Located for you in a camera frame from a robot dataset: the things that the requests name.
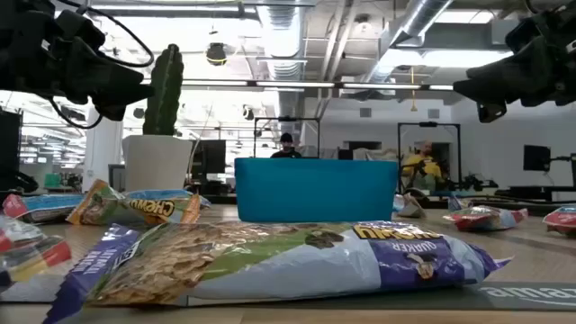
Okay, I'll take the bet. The yellow hanging pendant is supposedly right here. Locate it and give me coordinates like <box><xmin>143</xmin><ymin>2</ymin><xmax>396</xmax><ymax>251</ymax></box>
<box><xmin>409</xmin><ymin>66</ymin><xmax>419</xmax><ymax>113</ymax></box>

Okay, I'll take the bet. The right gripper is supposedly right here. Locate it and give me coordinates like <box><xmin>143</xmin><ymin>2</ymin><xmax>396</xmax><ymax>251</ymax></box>
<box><xmin>453</xmin><ymin>16</ymin><xmax>569</xmax><ymax>107</ymax></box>

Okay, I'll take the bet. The blue white granola bar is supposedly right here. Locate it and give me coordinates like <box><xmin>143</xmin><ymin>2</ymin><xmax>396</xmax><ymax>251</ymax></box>
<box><xmin>392</xmin><ymin>192</ymin><xmax>428</xmax><ymax>220</ymax></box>

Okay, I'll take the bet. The blue speckled granola bar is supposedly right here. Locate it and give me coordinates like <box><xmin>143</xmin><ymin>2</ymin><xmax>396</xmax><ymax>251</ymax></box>
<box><xmin>123</xmin><ymin>188</ymin><xmax>212</xmax><ymax>211</ymax></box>

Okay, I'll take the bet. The long ceiling light strip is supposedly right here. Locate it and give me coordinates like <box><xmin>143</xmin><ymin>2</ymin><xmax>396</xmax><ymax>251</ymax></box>
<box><xmin>341</xmin><ymin>82</ymin><xmax>423</xmax><ymax>91</ymax></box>
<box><xmin>182</xmin><ymin>79</ymin><xmax>249</xmax><ymax>87</ymax></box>
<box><xmin>255</xmin><ymin>80</ymin><xmax>337</xmax><ymax>89</ymax></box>

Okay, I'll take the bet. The blue granola bar wrapper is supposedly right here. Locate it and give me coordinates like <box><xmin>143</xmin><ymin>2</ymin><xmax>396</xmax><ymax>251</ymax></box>
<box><xmin>2</xmin><ymin>193</ymin><xmax>86</xmax><ymax>225</ymax></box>

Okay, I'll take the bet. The black desk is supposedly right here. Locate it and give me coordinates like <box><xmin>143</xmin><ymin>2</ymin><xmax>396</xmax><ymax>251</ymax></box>
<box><xmin>494</xmin><ymin>184</ymin><xmax>576</xmax><ymax>203</ymax></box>

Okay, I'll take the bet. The purple Quaker Chewy bar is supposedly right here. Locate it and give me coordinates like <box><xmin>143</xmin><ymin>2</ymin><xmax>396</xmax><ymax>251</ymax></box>
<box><xmin>42</xmin><ymin>220</ymin><xmax>514</xmax><ymax>324</ymax></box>

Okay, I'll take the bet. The grey box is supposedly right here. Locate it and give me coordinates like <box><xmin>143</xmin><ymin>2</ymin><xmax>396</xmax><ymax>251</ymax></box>
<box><xmin>107</xmin><ymin>164</ymin><xmax>126</xmax><ymax>193</ymax></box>

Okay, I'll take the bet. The black metal frame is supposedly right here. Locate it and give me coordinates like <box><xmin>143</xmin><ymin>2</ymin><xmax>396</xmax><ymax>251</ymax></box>
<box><xmin>397</xmin><ymin>121</ymin><xmax>462</xmax><ymax>193</ymax></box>
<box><xmin>253</xmin><ymin>116</ymin><xmax>321</xmax><ymax>159</ymax></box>

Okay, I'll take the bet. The green orange Chewy bar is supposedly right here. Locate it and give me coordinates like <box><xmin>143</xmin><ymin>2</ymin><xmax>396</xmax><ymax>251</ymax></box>
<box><xmin>66</xmin><ymin>178</ymin><xmax>202</xmax><ymax>226</ymax></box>

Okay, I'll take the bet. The white planter pot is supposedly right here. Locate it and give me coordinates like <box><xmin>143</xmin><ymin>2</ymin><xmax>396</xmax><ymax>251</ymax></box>
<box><xmin>121</xmin><ymin>134</ymin><xmax>194</xmax><ymax>193</ymax></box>

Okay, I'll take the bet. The black hanging ceiling lamp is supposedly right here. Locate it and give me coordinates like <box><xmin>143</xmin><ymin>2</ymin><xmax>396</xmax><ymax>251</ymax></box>
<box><xmin>205</xmin><ymin>41</ymin><xmax>229</xmax><ymax>68</ymax></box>

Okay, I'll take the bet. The person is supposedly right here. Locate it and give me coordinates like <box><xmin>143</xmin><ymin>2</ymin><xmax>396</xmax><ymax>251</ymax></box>
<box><xmin>269</xmin><ymin>132</ymin><xmax>303</xmax><ymax>159</ymax></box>
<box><xmin>401</xmin><ymin>139</ymin><xmax>445</xmax><ymax>193</ymax></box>

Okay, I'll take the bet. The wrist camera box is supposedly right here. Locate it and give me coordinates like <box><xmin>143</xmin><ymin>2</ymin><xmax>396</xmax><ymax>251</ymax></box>
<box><xmin>475</xmin><ymin>102</ymin><xmax>509</xmax><ymax>124</ymax></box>
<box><xmin>92</xmin><ymin>99</ymin><xmax>131</xmax><ymax>122</ymax></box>

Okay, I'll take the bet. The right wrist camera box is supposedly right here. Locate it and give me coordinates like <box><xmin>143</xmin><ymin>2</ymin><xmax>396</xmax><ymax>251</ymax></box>
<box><xmin>475</xmin><ymin>102</ymin><xmax>509</xmax><ymax>124</ymax></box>

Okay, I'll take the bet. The blue plastic bin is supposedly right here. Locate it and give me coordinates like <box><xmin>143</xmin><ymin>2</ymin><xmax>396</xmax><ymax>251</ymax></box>
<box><xmin>234</xmin><ymin>157</ymin><xmax>400</xmax><ymax>224</ymax></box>

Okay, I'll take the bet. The black looped cable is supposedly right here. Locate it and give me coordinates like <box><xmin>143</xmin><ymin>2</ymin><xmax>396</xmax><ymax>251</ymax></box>
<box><xmin>47</xmin><ymin>96</ymin><xmax>104</xmax><ymax>131</ymax></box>
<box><xmin>56</xmin><ymin>0</ymin><xmax>156</xmax><ymax>69</ymax></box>

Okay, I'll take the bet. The black computer monitor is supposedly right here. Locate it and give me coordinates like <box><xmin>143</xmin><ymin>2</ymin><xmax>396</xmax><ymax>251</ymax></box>
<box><xmin>191</xmin><ymin>139</ymin><xmax>227</xmax><ymax>181</ymax></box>
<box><xmin>523</xmin><ymin>144</ymin><xmax>552</xmax><ymax>172</ymax></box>

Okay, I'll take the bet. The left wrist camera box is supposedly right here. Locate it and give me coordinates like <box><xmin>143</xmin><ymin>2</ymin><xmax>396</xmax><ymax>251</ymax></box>
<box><xmin>92</xmin><ymin>99</ymin><xmax>131</xmax><ymax>122</ymax></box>

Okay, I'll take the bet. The tall green cactus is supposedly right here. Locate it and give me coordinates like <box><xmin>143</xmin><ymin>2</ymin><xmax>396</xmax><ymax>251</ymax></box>
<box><xmin>142</xmin><ymin>43</ymin><xmax>185</xmax><ymax>137</ymax></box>

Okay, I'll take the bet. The black upright panel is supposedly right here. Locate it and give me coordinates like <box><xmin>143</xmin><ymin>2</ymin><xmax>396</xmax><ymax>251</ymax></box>
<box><xmin>0</xmin><ymin>110</ymin><xmax>23</xmax><ymax>193</ymax></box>

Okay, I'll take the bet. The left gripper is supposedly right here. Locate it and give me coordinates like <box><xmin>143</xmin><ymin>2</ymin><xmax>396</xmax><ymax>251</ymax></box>
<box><xmin>42</xmin><ymin>11</ymin><xmax>156</xmax><ymax>104</ymax></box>

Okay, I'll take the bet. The red yellow granola bar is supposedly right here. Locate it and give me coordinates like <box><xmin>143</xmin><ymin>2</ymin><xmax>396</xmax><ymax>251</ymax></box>
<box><xmin>0</xmin><ymin>214</ymin><xmax>73</xmax><ymax>293</ymax></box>

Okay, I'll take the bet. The silver ceiling ventilation duct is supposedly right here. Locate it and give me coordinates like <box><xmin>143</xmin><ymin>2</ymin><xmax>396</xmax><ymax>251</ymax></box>
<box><xmin>359</xmin><ymin>0</ymin><xmax>454</xmax><ymax>91</ymax></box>
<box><xmin>256</xmin><ymin>4</ymin><xmax>312</xmax><ymax>119</ymax></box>

